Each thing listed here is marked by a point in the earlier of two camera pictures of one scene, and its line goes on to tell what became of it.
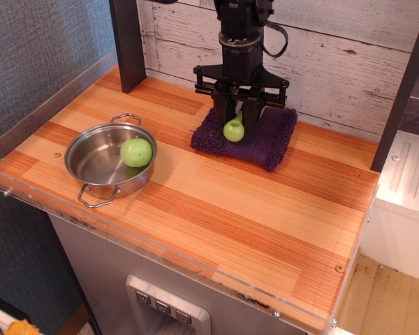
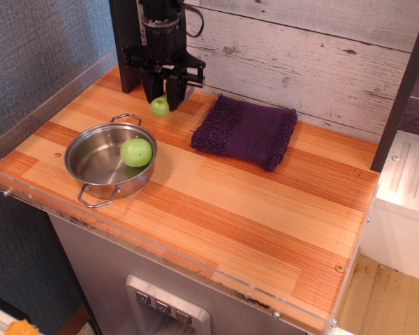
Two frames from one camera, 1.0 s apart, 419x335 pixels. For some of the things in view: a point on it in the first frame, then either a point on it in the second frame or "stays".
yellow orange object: x=21 y=327 stays
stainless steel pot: x=93 y=156 stays
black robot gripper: x=242 y=72 -> x=163 y=48
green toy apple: x=136 y=152 stays
